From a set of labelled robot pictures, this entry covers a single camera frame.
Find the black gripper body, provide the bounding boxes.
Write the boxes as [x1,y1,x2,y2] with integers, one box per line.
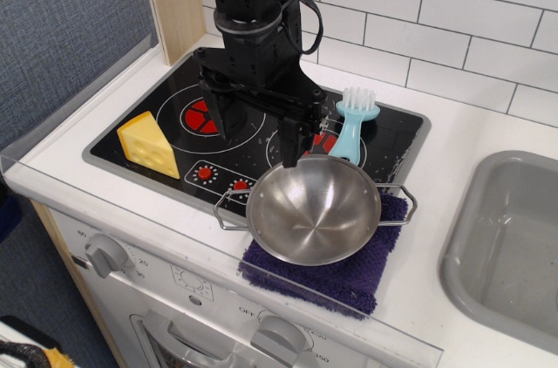
[194,10,326,133]

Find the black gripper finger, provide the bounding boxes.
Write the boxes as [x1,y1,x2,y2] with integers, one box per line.
[200,79,238,139]
[278,113,315,167]

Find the light blue dish brush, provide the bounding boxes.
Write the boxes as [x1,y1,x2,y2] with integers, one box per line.
[329,87,380,165]

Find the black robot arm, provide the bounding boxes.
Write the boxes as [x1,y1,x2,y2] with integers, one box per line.
[194,0,327,167]

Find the yellow cheese wedge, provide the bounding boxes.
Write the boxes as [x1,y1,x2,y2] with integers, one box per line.
[117,111,180,180]

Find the purple folded cloth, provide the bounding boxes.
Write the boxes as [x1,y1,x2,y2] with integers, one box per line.
[237,192,410,317]

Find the grey left oven knob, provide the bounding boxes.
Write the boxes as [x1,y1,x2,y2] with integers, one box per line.
[85,234,128,279]

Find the grey oven knob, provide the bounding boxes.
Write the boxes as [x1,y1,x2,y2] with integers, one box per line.
[250,316,306,364]
[85,234,128,279]

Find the grey right oven knob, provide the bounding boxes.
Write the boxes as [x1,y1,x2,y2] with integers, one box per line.
[250,316,306,364]

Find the white toy oven front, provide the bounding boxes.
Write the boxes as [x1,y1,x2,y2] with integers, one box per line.
[43,208,393,368]

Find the grey sink basin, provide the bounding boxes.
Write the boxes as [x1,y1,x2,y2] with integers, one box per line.
[440,151,557,353]

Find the yellow object at corner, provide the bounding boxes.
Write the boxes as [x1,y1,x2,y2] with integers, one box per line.
[43,348,77,368]

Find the steel bowl with handles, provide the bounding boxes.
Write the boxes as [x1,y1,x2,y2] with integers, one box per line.
[240,154,418,266]

